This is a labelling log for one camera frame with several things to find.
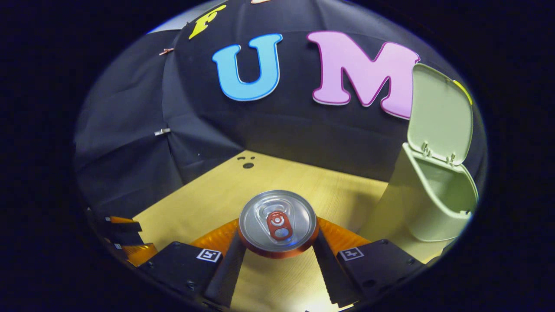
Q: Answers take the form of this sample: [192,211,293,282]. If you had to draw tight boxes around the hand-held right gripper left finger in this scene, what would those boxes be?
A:
[138,219,248,309]

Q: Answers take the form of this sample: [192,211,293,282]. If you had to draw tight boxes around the orange pop can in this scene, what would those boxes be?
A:
[238,190,320,260]

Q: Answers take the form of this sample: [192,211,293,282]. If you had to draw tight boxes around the black backdrop cloth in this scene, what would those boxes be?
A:
[74,0,486,217]

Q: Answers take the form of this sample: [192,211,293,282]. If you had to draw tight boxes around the wooden desktop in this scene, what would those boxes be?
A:
[132,150,451,312]

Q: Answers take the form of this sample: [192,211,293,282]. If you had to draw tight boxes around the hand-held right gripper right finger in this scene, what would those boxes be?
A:
[313,217,428,308]

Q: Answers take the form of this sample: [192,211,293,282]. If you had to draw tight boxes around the pale green desktop garbage bin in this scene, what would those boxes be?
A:
[359,63,479,242]

